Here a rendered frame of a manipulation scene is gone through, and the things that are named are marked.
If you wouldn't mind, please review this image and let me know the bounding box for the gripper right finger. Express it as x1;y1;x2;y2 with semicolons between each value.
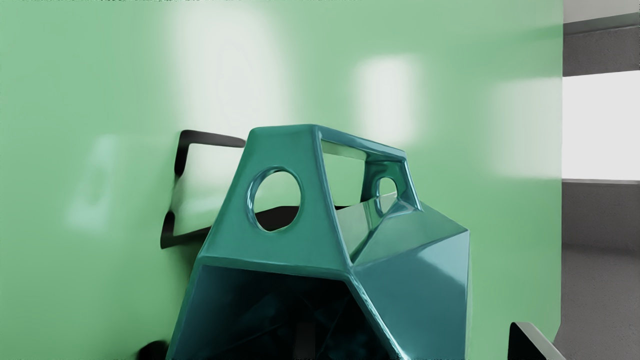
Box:
508;321;566;360

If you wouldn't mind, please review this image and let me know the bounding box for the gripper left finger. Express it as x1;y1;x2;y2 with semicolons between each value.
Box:
136;340;170;360

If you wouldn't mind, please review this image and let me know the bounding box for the teal faceted mug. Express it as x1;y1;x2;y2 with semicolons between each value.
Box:
166;124;472;360

